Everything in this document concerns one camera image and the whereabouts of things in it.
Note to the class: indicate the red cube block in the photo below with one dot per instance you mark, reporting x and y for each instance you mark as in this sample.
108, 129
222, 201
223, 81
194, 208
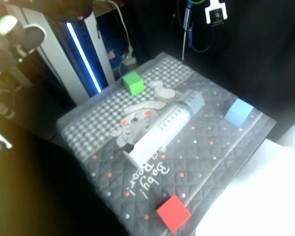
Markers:
173, 214

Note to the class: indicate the green cube block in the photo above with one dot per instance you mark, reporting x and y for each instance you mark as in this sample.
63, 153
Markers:
134, 83

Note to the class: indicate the white column with blue light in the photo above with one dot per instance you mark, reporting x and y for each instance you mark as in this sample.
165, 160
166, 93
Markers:
61, 68

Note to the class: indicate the blue cube block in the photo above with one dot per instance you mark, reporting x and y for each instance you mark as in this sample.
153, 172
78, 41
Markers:
238, 113

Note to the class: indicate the thin blue rod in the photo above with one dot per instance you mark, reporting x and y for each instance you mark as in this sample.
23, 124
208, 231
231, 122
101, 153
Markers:
187, 17

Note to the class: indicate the grey quilt with printed bear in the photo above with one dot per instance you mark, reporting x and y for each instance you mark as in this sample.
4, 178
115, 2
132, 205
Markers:
199, 152

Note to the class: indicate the large clear plastic syringe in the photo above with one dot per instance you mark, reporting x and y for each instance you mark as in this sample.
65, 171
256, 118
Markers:
167, 123

